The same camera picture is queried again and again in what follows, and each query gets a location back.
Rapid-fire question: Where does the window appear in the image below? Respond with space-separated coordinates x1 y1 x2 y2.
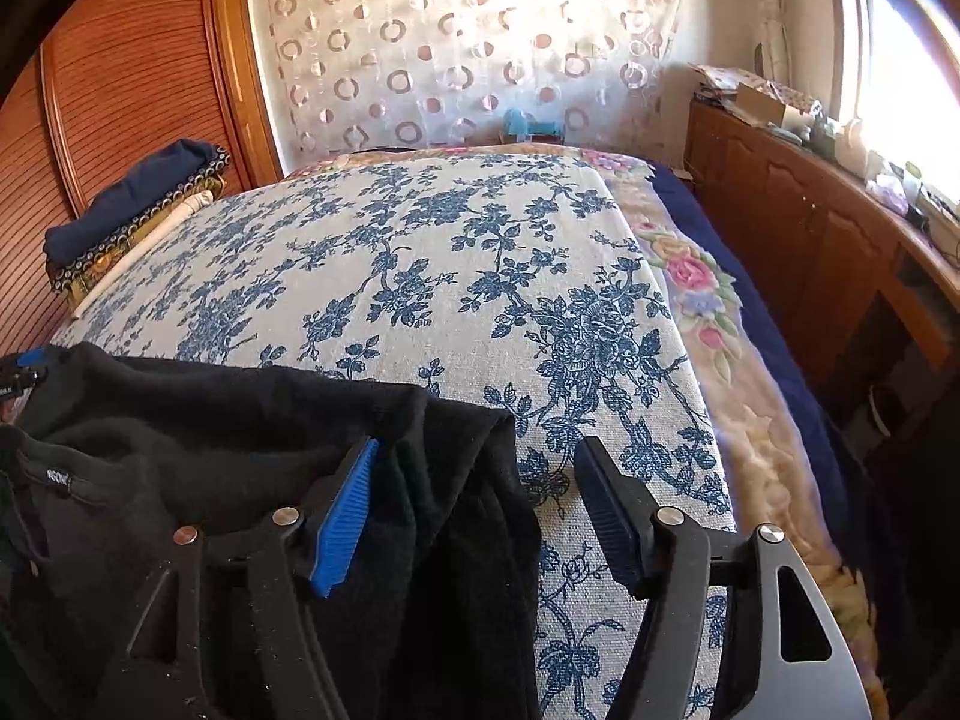
832 0 960 218

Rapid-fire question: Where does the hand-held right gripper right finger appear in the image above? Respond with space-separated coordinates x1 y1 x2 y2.
574 435 875 720

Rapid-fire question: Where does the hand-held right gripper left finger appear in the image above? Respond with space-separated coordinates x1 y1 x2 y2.
97 435 383 720

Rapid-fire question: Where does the navy blanket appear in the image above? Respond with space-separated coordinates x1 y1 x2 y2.
649 161 887 616

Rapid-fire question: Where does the folded patterned cloth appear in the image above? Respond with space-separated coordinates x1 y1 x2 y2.
690 60 822 110

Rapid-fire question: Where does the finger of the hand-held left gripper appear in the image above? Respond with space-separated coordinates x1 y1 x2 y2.
0 347 50 407

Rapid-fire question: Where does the blue floral bed sheet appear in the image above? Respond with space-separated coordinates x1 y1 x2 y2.
49 154 740 720

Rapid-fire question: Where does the cardboard box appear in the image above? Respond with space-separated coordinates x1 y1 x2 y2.
731 81 815 128

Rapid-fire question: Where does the circle-patterned sheer curtain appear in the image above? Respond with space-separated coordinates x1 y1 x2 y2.
244 0 683 163

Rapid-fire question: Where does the pink floral blanket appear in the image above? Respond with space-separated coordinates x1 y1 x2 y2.
285 142 887 720

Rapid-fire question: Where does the navy folded cloth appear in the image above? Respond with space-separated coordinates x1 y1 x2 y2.
43 139 218 268

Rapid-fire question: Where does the black printed t-shirt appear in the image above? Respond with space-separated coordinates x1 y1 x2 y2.
0 341 545 720

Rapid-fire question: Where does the blue plastic item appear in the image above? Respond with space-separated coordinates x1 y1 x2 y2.
501 109 565 145

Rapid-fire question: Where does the wooden cabinet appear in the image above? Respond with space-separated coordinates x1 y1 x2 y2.
686 101 960 421

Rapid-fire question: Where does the crumpled clear plastic bag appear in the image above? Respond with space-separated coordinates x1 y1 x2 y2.
866 171 913 211

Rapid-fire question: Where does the pale plastic jug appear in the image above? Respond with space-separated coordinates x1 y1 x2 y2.
836 116 871 173

